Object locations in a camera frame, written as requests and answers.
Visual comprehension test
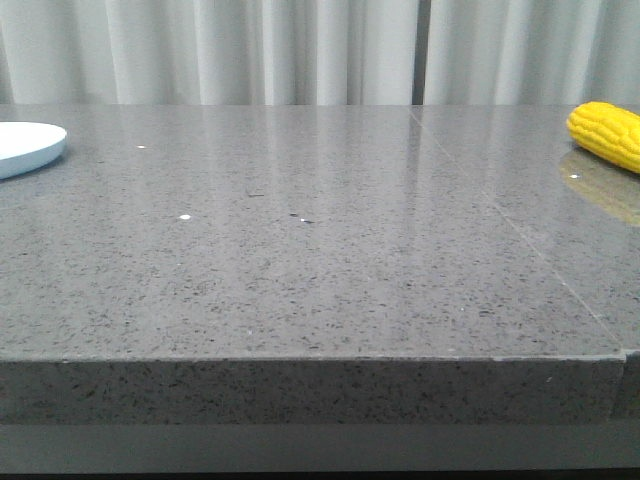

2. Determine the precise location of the light blue round plate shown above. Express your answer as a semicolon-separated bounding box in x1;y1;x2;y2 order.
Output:
1;121;67;180

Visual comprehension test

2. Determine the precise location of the yellow corn cob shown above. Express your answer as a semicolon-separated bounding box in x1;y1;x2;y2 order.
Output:
566;101;639;174

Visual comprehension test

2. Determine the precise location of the grey pleated curtain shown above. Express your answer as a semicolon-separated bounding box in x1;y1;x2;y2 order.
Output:
1;1;639;105

